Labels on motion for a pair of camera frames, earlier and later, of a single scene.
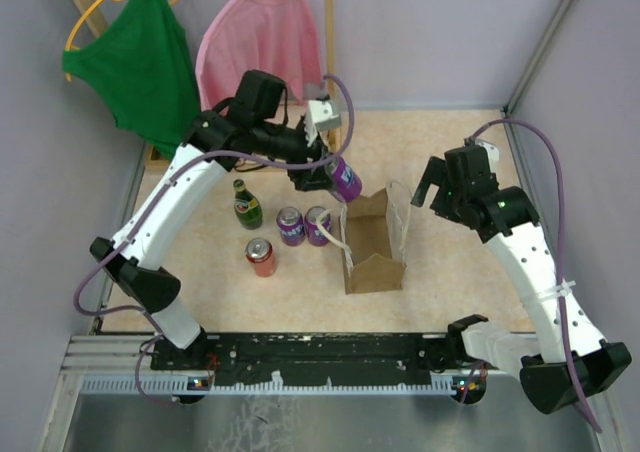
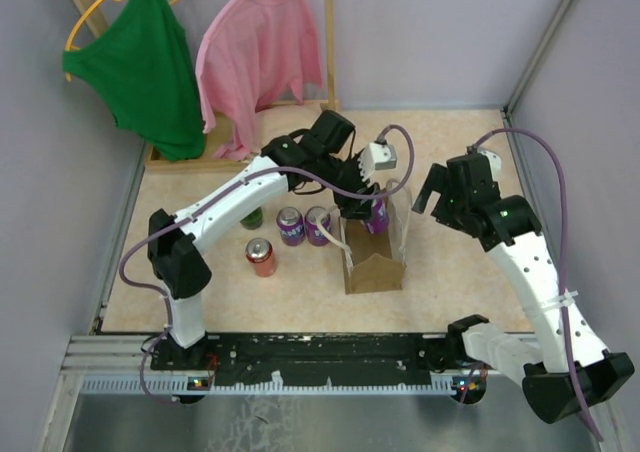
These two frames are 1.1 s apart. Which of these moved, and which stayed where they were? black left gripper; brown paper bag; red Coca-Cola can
Moved: black left gripper
Stayed: brown paper bag; red Coca-Cola can
